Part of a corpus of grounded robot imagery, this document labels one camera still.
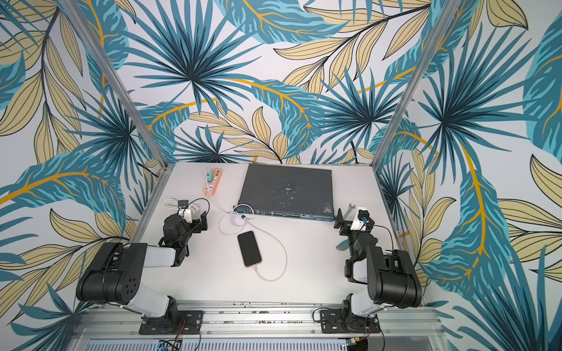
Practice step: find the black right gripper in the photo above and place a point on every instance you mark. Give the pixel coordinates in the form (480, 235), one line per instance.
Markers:
(345, 226)

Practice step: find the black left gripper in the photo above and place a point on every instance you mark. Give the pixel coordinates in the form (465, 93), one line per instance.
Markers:
(197, 227)

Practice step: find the black smartphone pink case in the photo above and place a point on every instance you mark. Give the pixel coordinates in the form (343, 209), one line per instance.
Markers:
(249, 249)

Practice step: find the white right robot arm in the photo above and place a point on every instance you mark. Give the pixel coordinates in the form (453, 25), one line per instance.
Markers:
(389, 276)

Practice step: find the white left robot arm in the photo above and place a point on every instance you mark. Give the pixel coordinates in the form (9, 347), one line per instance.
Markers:
(114, 275)

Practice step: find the silver open-end wrench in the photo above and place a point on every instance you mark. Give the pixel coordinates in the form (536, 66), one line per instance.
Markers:
(351, 208)

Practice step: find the teal handled tool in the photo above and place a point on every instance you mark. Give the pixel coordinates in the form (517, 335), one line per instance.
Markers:
(342, 246)

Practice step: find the dark grey network switch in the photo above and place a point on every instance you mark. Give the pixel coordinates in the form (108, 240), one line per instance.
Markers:
(286, 191)

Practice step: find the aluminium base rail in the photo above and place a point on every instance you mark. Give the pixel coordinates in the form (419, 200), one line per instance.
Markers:
(257, 326)

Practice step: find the aluminium left corner post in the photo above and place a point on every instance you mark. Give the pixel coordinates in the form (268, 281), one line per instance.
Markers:
(80, 23)

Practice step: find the aluminium corner post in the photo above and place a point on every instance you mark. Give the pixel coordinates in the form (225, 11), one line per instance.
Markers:
(436, 35)
(80, 23)

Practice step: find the aluminium right corner post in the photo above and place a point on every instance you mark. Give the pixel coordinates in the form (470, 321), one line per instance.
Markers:
(436, 35)

